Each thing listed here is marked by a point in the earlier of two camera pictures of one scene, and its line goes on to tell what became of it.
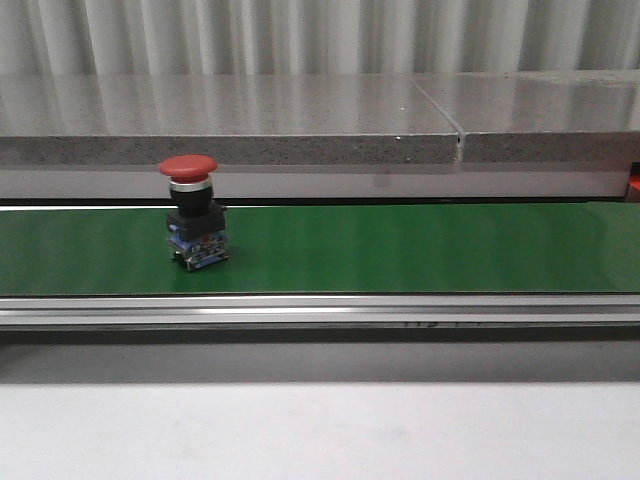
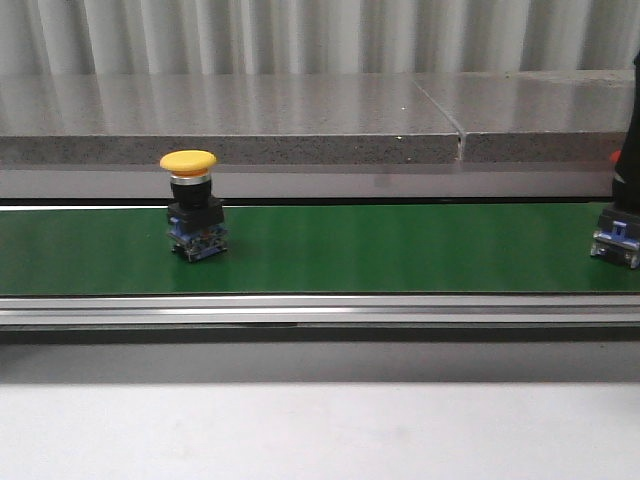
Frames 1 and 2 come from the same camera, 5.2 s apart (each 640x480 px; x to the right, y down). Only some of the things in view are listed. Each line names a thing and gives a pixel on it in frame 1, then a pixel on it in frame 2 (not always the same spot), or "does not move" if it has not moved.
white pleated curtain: [315, 37] does not move
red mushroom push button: [195, 221] -> [618, 235]
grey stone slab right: [541, 117] does not move
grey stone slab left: [234, 120] does not move
